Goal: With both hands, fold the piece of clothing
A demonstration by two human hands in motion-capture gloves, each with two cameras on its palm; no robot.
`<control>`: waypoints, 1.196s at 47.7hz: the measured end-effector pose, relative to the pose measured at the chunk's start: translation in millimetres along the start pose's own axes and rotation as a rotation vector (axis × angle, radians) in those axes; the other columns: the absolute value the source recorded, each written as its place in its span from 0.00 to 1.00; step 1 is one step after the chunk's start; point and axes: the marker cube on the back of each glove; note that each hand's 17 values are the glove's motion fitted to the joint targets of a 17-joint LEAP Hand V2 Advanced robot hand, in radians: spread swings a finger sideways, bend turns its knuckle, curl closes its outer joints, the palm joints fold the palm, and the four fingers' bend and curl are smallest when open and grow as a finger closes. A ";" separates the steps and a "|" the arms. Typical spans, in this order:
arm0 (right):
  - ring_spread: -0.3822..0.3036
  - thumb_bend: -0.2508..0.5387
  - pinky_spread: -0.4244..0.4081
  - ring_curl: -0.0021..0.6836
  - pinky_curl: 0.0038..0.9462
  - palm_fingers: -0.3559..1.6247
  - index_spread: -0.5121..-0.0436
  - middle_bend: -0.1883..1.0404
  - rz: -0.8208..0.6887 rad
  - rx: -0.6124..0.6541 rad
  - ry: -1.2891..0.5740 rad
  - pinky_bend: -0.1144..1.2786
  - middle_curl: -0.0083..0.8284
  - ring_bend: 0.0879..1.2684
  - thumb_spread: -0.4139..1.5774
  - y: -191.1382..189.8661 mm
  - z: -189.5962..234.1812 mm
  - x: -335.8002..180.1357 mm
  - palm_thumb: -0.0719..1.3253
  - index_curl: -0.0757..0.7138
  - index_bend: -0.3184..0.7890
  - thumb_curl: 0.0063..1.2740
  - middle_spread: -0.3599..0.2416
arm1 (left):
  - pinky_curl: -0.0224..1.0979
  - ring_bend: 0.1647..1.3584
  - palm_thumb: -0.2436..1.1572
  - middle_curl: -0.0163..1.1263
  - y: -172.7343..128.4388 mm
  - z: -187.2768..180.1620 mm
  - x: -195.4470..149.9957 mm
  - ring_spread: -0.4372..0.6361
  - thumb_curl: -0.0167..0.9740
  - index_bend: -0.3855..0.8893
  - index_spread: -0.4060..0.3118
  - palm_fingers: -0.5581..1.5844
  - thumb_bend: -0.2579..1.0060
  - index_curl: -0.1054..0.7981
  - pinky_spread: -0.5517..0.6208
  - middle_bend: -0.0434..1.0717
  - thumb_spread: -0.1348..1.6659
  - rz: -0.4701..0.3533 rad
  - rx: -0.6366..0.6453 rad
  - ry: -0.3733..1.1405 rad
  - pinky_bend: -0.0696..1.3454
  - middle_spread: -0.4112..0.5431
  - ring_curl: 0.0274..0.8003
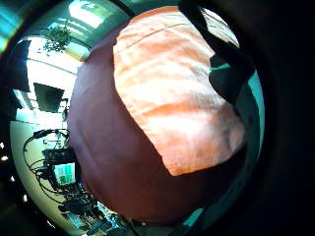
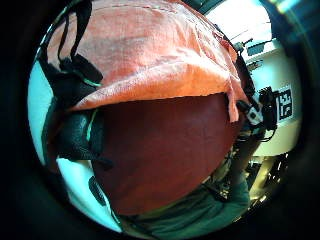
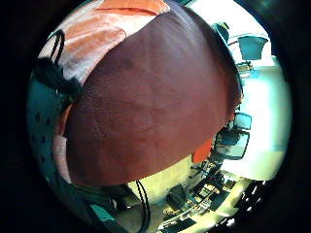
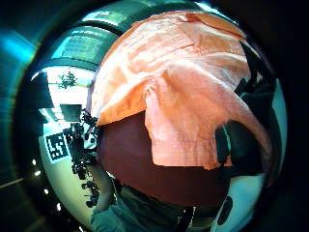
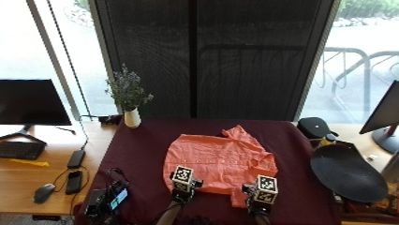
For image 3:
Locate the maroon cloth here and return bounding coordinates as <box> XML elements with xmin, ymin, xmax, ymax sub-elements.
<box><xmin>63</xmin><ymin>1</ymin><xmax>244</xmax><ymax>188</ymax></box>

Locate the teal perforated plastic basket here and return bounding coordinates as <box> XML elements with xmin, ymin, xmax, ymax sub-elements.
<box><xmin>26</xmin><ymin>77</ymin><xmax>130</xmax><ymax>233</ymax></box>

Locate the orange and white striped cloth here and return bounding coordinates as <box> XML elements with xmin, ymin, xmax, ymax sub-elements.
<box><xmin>38</xmin><ymin>0</ymin><xmax>214</xmax><ymax>183</ymax></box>

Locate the black office chair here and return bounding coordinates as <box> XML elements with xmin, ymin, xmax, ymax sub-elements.
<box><xmin>165</xmin><ymin>183</ymin><xmax>189</xmax><ymax>211</ymax></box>

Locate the dark teal office chair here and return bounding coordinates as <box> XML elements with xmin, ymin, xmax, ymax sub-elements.
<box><xmin>213</xmin><ymin>21</ymin><xmax>231</xmax><ymax>45</ymax></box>

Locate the large black computer monitor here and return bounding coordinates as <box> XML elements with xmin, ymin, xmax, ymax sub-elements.
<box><xmin>213</xmin><ymin>128</ymin><xmax>251</xmax><ymax>161</ymax></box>

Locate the small black computer monitor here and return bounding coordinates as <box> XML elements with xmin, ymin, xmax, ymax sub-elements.
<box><xmin>232</xmin><ymin>112</ymin><xmax>254</xmax><ymax>131</ymax></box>

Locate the black cable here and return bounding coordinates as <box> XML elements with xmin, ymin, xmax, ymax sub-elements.
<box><xmin>134</xmin><ymin>180</ymin><xmax>153</xmax><ymax>233</ymax></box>

